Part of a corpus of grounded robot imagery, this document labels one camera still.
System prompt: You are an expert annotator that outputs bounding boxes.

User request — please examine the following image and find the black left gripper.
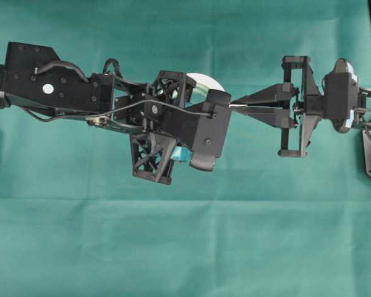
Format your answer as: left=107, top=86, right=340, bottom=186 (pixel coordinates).
left=113, top=71, right=195, bottom=185

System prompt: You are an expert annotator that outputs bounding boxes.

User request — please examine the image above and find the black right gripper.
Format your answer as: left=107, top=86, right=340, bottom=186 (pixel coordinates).
left=231, top=56, right=323, bottom=158

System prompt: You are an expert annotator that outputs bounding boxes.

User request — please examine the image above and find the white duct tape roll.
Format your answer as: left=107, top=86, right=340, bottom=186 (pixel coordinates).
left=185, top=72, right=225, bottom=107

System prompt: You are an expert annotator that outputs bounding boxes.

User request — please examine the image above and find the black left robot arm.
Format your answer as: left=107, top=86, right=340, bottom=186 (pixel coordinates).
left=0, top=42, right=202, bottom=184

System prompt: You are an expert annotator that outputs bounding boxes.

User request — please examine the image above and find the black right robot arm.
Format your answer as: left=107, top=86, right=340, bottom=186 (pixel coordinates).
left=229, top=56, right=371, bottom=158

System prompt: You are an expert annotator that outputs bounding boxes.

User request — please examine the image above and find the green table cloth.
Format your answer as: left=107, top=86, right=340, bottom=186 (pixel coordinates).
left=0, top=1, right=371, bottom=296

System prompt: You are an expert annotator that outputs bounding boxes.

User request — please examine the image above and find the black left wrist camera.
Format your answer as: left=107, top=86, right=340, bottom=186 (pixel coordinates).
left=163, top=89, right=232, bottom=172

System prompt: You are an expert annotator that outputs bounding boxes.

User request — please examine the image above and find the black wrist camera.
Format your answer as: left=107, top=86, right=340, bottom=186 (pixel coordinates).
left=323, top=58, right=359, bottom=134
left=163, top=89, right=232, bottom=172

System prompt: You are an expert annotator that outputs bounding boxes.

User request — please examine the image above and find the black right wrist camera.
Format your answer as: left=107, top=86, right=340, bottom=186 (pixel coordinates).
left=323, top=58, right=359, bottom=134

